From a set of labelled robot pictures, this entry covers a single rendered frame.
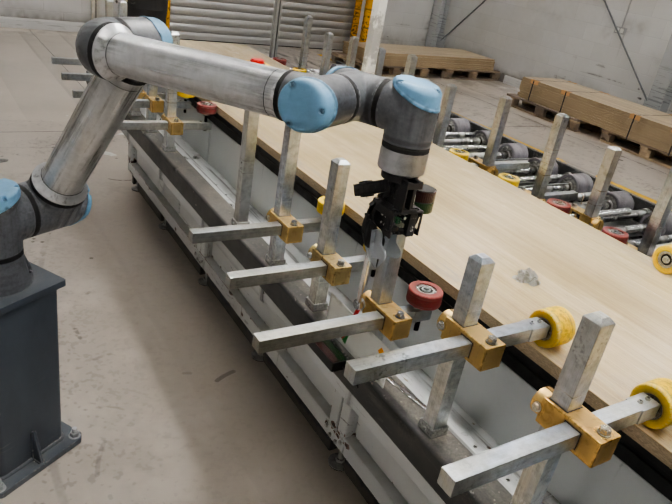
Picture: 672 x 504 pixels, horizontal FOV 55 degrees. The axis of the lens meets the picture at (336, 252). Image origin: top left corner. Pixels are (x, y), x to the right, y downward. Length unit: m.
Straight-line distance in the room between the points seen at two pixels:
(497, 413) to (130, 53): 1.09
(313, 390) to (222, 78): 1.36
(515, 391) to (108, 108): 1.14
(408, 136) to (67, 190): 1.02
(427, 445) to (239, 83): 0.79
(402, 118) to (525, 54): 9.42
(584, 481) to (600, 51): 8.63
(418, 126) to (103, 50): 0.64
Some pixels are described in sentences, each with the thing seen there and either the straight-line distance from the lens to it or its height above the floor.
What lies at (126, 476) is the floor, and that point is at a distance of 2.19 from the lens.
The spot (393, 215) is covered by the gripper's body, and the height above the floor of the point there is 1.14.
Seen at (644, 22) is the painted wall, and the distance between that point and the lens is 9.47.
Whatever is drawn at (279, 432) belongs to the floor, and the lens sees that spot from 2.35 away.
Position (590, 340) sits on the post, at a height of 1.10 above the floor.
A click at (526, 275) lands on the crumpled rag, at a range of 1.65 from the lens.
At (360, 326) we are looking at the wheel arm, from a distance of 1.37.
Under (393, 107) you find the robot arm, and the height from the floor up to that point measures 1.33.
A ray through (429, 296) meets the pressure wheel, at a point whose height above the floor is 0.91.
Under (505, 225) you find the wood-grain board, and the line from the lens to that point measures 1.97.
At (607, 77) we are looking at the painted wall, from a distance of 9.66.
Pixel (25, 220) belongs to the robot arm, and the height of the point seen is 0.79.
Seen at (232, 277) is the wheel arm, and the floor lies 0.86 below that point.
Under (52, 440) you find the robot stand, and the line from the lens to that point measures 2.27.
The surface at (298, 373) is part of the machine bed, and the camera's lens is 2.35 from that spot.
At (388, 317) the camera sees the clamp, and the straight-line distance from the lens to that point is 1.39.
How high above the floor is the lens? 1.57
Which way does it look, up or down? 26 degrees down
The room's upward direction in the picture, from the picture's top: 10 degrees clockwise
